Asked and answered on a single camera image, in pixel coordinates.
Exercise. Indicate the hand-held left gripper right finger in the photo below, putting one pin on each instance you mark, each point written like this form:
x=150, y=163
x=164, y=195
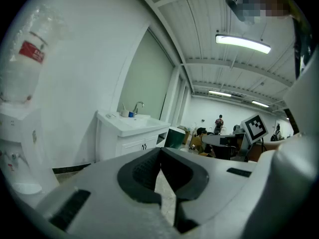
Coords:
x=214, y=183

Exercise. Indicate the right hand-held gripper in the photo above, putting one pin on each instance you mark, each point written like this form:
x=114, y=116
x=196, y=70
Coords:
x=254, y=128

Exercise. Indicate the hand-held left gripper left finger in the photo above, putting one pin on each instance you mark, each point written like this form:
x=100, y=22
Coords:
x=104, y=208

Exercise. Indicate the clear soap dish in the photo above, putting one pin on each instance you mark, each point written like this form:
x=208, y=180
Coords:
x=110, y=115

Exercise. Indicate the long ceiling light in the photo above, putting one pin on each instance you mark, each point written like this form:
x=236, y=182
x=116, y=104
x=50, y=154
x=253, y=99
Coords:
x=219, y=93
x=241, y=43
x=260, y=104

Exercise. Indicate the grey office desk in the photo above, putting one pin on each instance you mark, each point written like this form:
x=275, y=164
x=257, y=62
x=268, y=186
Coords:
x=224, y=143

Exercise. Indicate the person's shirt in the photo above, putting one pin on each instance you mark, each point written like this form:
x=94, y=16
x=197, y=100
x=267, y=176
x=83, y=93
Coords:
x=302, y=96

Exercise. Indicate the dark green bin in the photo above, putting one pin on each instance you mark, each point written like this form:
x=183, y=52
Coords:
x=174, y=138

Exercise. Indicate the white sink basin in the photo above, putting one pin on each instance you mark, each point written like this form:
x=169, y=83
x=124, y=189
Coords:
x=134, y=133

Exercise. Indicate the pale pink mug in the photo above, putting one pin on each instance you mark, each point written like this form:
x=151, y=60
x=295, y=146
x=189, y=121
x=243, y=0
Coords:
x=124, y=113

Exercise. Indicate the blue plastic cup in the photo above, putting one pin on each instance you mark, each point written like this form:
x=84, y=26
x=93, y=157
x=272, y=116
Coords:
x=131, y=114

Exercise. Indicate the chrome faucet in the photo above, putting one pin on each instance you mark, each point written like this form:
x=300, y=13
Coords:
x=137, y=107

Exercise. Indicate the white water dispenser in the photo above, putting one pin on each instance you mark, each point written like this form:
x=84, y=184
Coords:
x=22, y=138

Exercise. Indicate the person's head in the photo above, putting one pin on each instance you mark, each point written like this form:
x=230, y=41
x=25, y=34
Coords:
x=266, y=1

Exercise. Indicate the white plastic bag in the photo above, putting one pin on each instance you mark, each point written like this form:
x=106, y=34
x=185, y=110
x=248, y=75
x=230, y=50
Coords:
x=27, y=58

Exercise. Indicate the black head-worn camera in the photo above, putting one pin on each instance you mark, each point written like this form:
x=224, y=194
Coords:
x=235, y=7

